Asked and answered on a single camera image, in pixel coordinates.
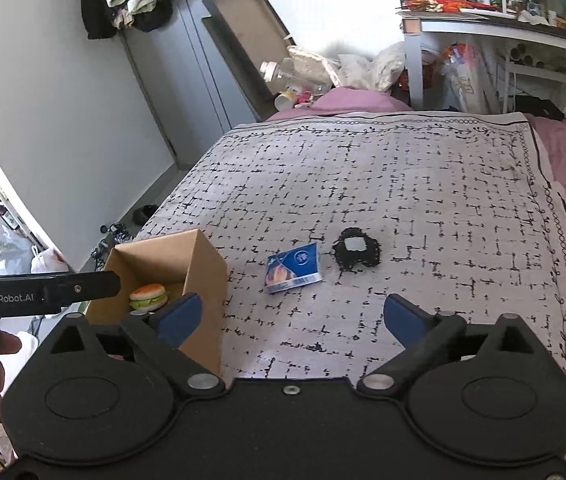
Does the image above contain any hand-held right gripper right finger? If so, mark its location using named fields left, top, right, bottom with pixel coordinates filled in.
left=357, top=293, right=546, bottom=397

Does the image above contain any white crumpled plastic bag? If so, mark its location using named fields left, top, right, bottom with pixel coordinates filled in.
left=337, top=42, right=407, bottom=93

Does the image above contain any grid patterned blanket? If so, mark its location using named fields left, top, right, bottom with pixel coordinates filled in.
left=132, top=109, right=566, bottom=473

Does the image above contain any hamburger toy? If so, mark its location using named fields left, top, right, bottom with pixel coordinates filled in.
left=129, top=283, right=169, bottom=312

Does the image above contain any black fuzzy pouch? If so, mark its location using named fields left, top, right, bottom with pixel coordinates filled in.
left=331, top=227, right=382, bottom=272

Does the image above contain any grey door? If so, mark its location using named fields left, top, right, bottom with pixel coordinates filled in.
left=122, top=0, right=260, bottom=172

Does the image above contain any grey plastic bag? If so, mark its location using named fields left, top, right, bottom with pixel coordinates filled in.
left=0, top=224, right=34, bottom=276

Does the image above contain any black and cream hanging jacket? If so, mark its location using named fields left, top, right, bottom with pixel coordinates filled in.
left=80, top=0, right=187, bottom=41

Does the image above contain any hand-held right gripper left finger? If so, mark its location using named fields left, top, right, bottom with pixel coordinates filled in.
left=38, top=293, right=225, bottom=399

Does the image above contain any clear plastic jar white lid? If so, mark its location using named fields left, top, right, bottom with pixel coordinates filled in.
left=260, top=57, right=310, bottom=87

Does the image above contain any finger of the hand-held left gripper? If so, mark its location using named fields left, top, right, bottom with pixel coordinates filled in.
left=38, top=270, right=121, bottom=307

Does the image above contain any colourful printed bag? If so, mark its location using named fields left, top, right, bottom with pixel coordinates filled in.
left=440, top=42, right=494, bottom=114

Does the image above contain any blue tissue pack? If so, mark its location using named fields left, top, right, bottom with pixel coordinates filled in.
left=265, top=241, right=323, bottom=295

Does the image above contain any paper cup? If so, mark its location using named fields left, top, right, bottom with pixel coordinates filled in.
left=274, top=90, right=299, bottom=112

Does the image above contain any white tied plastic bag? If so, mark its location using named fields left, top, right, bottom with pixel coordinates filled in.
left=30, top=245, right=72, bottom=276

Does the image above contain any large flat cardboard box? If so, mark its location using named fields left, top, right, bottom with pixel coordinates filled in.
left=201, top=0, right=297, bottom=122

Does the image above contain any clear woven bag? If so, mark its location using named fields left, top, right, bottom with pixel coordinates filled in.
left=287, top=44, right=340, bottom=92

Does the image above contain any white desk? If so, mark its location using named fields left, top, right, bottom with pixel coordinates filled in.
left=401, top=7, right=566, bottom=112

